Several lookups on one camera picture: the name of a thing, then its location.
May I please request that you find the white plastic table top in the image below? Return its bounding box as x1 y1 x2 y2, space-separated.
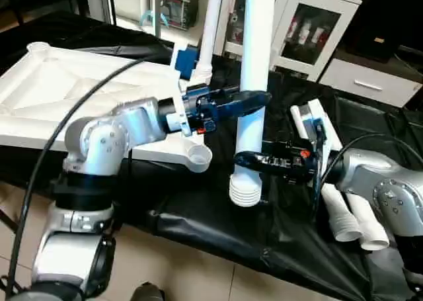
0 42 214 175

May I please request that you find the dark storage box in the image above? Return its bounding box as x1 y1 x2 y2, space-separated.
162 0 200 30

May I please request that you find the light blue metal frame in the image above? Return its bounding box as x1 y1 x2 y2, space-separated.
142 0 173 30

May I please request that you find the white glass-door cabinet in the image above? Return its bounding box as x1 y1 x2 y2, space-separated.
221 0 364 81

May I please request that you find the white plastic table leg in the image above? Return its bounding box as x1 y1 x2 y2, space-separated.
291 106 364 243
307 99 391 252
197 0 226 85
227 0 279 208

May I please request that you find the black box yellow label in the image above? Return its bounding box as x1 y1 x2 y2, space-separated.
357 0 412 64

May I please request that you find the white drawer unit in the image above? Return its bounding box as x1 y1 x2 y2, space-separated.
319 58 423 109

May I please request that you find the black mat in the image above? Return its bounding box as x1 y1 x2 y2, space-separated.
0 11 423 301

